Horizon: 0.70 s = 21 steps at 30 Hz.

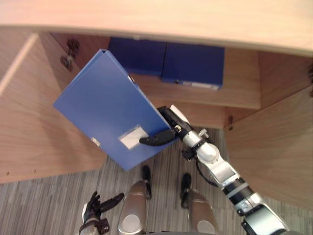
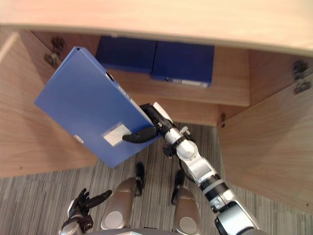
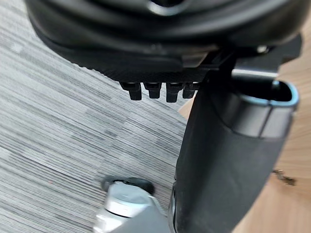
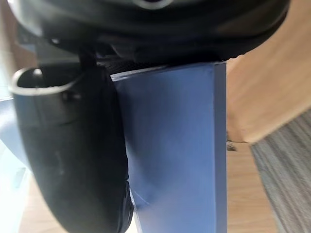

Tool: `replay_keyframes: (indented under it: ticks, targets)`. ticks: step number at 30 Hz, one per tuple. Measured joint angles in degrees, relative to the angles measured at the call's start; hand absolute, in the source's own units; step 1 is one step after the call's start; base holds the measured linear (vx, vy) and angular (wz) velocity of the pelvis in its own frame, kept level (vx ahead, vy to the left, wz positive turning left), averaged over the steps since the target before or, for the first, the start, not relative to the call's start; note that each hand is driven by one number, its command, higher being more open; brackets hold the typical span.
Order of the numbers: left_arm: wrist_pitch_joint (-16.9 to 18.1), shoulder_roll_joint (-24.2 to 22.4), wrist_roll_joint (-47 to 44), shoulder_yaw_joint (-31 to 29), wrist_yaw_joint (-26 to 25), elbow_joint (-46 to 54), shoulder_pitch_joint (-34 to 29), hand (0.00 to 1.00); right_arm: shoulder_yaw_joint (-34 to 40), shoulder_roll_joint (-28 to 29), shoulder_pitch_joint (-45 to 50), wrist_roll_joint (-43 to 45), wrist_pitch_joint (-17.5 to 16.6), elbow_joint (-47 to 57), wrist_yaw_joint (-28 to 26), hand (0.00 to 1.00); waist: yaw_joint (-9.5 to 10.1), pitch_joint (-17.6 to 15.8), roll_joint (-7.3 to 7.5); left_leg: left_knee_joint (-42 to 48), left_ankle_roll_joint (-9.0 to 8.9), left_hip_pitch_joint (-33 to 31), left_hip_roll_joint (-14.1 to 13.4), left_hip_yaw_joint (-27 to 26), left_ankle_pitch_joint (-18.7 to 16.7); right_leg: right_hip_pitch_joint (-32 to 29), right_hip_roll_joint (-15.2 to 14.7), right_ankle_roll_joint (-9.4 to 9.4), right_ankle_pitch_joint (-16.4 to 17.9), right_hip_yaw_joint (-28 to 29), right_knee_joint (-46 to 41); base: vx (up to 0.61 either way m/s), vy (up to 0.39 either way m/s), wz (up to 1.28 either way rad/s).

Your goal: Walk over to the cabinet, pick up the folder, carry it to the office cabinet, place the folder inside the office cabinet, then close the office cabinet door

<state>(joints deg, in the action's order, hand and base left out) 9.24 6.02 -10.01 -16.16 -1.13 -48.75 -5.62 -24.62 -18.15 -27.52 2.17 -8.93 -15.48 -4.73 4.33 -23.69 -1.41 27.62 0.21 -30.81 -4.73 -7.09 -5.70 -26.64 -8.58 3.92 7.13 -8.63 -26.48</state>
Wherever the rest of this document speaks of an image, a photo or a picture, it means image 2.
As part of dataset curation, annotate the wooden cabinet door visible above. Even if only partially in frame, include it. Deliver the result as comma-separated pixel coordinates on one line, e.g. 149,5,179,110
0,31,100,179
217,73,313,215

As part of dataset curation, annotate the wooden left cabinet door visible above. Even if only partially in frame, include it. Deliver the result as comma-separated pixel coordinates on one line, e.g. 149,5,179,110
0,31,100,179

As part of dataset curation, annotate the wooden office cabinet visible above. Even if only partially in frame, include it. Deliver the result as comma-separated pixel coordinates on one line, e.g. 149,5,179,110
0,0,313,127

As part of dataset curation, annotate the metal cabinet door hinge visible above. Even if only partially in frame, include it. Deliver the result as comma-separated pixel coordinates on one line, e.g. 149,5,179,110
292,60,312,94
43,36,66,65

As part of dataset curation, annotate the silver robot leg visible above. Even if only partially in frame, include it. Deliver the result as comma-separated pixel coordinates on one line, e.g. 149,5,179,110
100,162,145,231
170,169,201,233

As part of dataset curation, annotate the blue plastic file folder box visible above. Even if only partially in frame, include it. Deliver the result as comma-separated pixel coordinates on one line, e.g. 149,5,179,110
34,46,163,169

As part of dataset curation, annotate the silver left robot leg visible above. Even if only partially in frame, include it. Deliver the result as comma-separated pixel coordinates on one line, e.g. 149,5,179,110
100,162,145,231

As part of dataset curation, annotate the silver right robot leg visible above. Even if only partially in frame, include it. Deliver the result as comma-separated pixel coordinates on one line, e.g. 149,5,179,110
170,169,201,233

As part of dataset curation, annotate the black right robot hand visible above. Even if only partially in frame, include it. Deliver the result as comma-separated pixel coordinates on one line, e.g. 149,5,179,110
122,102,177,144

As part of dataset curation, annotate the wooden right cabinet door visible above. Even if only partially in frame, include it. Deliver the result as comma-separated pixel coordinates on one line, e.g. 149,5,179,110
217,73,313,215

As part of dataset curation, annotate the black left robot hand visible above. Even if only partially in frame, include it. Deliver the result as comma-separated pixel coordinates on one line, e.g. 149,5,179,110
66,188,112,220

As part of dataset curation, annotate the dark blue labelled file box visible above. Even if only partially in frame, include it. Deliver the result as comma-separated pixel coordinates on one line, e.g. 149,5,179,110
150,41,216,89

